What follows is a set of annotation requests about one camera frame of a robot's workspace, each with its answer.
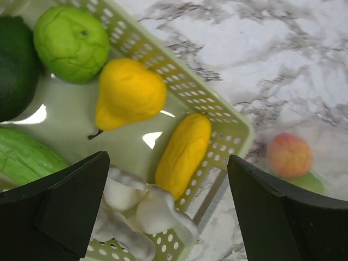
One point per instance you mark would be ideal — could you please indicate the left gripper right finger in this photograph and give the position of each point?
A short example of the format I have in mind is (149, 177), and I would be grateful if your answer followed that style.
(280, 221)

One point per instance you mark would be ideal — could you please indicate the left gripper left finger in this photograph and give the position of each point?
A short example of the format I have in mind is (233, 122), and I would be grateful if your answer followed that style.
(53, 217)

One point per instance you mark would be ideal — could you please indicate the green cabbage toy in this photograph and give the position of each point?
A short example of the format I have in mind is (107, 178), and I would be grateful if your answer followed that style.
(308, 182)

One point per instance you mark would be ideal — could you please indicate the orange peach toy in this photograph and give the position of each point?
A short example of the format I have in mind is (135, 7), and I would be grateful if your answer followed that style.
(289, 156)

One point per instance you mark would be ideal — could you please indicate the yellow pear toy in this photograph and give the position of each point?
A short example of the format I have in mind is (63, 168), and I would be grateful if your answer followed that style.
(128, 93)

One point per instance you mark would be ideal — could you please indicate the clear zip top bag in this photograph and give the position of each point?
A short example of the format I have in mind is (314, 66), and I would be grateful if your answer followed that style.
(329, 147)

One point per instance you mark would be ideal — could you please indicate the pale green perforated basket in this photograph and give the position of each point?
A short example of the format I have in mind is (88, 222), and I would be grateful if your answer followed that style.
(62, 115)

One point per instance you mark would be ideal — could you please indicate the yellow corn toy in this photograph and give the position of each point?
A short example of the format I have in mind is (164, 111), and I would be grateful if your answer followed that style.
(184, 152)

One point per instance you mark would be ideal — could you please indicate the dark green avocado toy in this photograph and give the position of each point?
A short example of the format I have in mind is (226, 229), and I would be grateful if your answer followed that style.
(20, 67)

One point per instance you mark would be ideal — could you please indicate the bright green citrus toy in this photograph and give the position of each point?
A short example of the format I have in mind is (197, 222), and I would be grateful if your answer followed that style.
(71, 43)

